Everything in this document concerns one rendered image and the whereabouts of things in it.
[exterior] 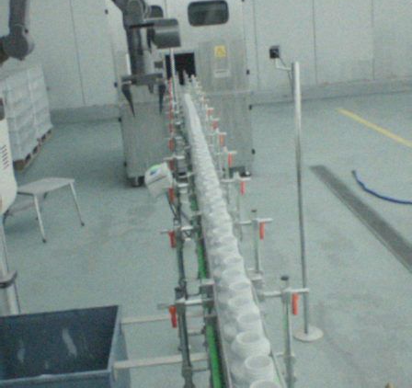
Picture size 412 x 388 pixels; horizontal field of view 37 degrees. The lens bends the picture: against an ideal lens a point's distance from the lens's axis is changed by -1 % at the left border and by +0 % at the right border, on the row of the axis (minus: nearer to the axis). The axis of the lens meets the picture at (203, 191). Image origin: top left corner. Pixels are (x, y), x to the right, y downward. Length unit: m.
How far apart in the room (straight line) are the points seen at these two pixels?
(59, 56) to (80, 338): 10.51
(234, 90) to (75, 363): 4.94
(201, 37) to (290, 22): 5.84
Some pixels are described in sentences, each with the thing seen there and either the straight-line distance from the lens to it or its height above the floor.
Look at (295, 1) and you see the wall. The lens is 11.99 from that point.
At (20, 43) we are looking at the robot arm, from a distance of 1.94.
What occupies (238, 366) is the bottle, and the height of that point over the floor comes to 1.13.
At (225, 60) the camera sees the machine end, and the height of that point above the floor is 1.21.
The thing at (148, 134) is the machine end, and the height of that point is 0.54.
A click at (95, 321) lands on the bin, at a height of 0.91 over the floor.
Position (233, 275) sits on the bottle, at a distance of 1.13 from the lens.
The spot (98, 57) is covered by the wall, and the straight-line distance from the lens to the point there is 11.84.
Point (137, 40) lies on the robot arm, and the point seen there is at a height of 1.57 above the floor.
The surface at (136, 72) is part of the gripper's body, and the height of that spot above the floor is 1.50.
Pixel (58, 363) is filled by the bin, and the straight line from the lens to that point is 1.65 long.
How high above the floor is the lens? 1.60
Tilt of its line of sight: 15 degrees down
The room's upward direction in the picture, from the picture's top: 5 degrees counter-clockwise
